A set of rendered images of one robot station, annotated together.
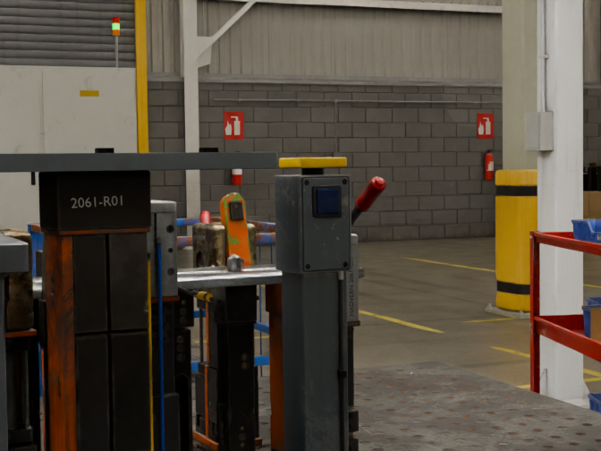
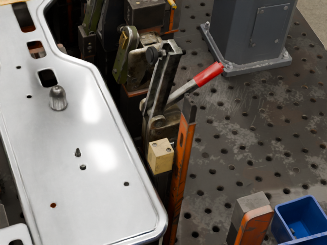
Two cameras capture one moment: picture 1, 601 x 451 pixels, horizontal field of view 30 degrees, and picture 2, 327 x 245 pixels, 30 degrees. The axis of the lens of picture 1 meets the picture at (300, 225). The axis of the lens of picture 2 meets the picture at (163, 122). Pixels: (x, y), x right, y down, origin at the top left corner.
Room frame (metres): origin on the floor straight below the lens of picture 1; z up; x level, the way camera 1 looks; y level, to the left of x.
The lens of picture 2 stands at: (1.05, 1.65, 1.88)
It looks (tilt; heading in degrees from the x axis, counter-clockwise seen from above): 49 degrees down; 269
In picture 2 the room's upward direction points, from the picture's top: 7 degrees clockwise
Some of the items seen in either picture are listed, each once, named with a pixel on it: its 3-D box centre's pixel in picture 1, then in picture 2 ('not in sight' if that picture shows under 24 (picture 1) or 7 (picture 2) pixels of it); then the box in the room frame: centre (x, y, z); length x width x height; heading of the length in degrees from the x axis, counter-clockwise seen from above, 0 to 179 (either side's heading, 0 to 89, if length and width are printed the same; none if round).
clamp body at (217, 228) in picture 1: (223, 334); not in sight; (1.82, 0.13, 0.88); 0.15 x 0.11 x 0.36; 26
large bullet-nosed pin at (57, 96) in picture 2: not in sight; (58, 98); (1.24, 0.88, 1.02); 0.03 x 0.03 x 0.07
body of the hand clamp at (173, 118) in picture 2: not in sight; (158, 170); (1.04, 0.92, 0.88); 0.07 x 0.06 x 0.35; 26
